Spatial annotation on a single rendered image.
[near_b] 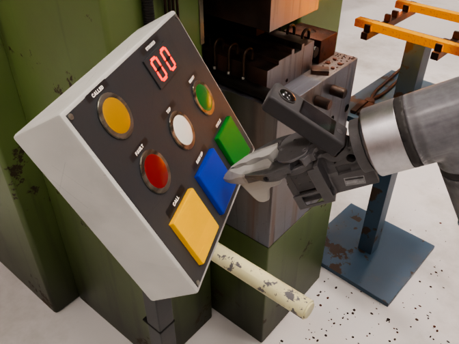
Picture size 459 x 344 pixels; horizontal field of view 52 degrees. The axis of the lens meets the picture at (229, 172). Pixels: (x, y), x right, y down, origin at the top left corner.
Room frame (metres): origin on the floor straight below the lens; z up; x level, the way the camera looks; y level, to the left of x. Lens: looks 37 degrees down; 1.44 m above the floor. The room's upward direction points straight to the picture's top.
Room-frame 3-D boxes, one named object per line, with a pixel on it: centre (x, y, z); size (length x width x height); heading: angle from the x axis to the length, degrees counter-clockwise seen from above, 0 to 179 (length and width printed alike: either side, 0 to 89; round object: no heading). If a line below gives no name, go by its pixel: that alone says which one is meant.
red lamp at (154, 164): (0.47, 0.09, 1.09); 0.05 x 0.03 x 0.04; 140
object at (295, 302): (0.75, 0.00, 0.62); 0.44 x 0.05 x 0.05; 50
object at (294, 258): (1.25, -0.02, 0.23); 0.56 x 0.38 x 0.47; 50
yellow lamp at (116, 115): (0.48, 0.13, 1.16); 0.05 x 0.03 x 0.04; 140
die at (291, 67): (1.21, 0.01, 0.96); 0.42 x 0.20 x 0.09; 50
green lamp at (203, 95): (0.66, 0.04, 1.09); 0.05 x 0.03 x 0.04; 140
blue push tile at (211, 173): (0.55, 0.02, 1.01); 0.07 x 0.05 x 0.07; 165
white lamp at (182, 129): (0.57, 0.07, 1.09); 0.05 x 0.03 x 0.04; 140
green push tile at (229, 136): (0.65, 0.00, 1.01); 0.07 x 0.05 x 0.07; 165
